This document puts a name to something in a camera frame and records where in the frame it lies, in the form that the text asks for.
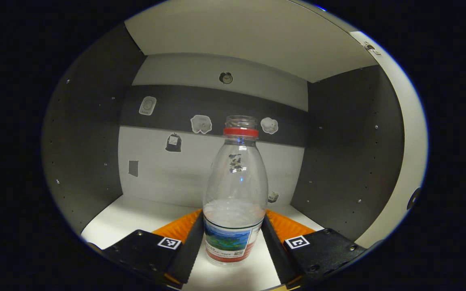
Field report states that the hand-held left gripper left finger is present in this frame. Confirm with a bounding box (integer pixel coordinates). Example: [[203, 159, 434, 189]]
[[87, 209, 205, 289]]

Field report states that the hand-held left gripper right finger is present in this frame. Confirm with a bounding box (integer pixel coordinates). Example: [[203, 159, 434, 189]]
[[261, 209, 367, 289]]

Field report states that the clear plastic water bottle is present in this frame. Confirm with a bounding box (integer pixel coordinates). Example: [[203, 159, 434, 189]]
[[203, 115, 269, 267]]

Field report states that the white cabinet door cat sticker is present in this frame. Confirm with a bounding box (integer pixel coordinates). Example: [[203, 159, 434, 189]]
[[350, 30, 430, 249]]

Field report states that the white and grey cabinet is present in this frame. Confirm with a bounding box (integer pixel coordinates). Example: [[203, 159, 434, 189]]
[[41, 0, 430, 291]]

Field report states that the white cabinet shelf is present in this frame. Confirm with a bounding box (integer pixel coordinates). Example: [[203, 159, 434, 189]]
[[125, 0, 379, 83]]

